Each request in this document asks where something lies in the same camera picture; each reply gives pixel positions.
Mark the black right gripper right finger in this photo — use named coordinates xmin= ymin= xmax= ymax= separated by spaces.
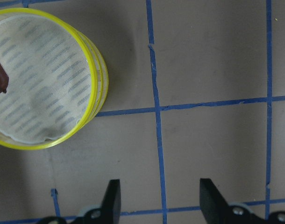
xmin=199 ymin=178 xmax=285 ymax=224

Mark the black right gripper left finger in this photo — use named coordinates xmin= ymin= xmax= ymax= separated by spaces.
xmin=74 ymin=179 xmax=121 ymax=224

